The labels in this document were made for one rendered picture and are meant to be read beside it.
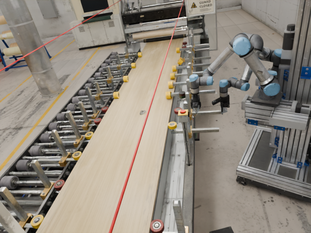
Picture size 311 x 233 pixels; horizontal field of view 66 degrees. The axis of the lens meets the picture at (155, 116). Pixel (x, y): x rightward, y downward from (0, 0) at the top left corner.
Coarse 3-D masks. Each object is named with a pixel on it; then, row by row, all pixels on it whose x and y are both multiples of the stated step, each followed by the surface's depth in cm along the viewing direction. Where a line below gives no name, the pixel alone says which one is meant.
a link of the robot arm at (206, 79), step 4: (204, 76) 198; (208, 76) 197; (200, 80) 196; (204, 80) 195; (208, 80) 194; (212, 80) 194; (200, 84) 197; (204, 84) 196; (208, 84) 195; (212, 84) 196
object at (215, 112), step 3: (192, 111) 239; (201, 111) 236; (204, 111) 235; (207, 111) 234; (210, 111) 233; (213, 111) 232; (216, 111) 232; (219, 111) 231; (177, 114) 239; (192, 114) 237; (198, 114) 236; (201, 114) 236; (204, 114) 235; (207, 114) 235; (210, 114) 234; (213, 114) 234
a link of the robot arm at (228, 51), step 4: (232, 40) 184; (232, 44) 185; (228, 48) 188; (232, 48) 186; (224, 52) 191; (228, 52) 189; (232, 52) 189; (220, 56) 194; (224, 56) 192; (228, 56) 191; (216, 60) 197; (220, 60) 194; (224, 60) 194; (212, 64) 199; (216, 64) 197; (220, 64) 196; (208, 68) 203; (212, 68) 200; (216, 68) 199; (204, 72) 206; (208, 72) 203; (212, 72) 202
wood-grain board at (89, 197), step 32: (160, 64) 353; (128, 96) 282; (160, 96) 269; (128, 128) 226; (160, 128) 217; (96, 160) 194; (128, 160) 187; (160, 160) 181; (64, 192) 170; (96, 192) 165; (128, 192) 161; (64, 224) 148; (96, 224) 144; (128, 224) 141
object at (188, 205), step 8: (192, 136) 231; (192, 144) 220; (192, 152) 212; (192, 160) 204; (192, 168) 196; (184, 176) 191; (192, 176) 189; (184, 184) 184; (192, 184) 182; (184, 192) 177; (192, 192) 176; (184, 200) 172; (192, 200) 171; (184, 208) 166; (192, 208) 165; (184, 216) 161; (192, 216) 160; (184, 224) 156; (192, 224) 156; (192, 232) 151
